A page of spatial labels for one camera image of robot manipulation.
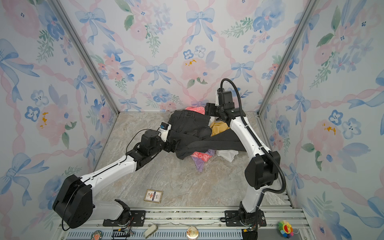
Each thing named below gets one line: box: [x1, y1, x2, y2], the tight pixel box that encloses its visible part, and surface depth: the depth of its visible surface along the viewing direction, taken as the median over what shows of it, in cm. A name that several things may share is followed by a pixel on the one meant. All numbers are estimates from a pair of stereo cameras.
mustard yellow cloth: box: [210, 120, 230, 137], surface depth 97 cm
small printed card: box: [144, 189, 164, 204], surface depth 81 cm
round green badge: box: [91, 230, 103, 240], surface depth 71 cm
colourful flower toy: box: [278, 220, 295, 239], surface depth 72 cm
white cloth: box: [216, 149, 239, 163], surface depth 90 cm
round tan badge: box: [186, 226, 199, 240], surface depth 72 cm
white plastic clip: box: [143, 224, 158, 239], surface depth 70 cm
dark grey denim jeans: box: [168, 110, 246, 160], surface depth 94 cm
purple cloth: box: [191, 149, 216, 172], surface depth 93 cm
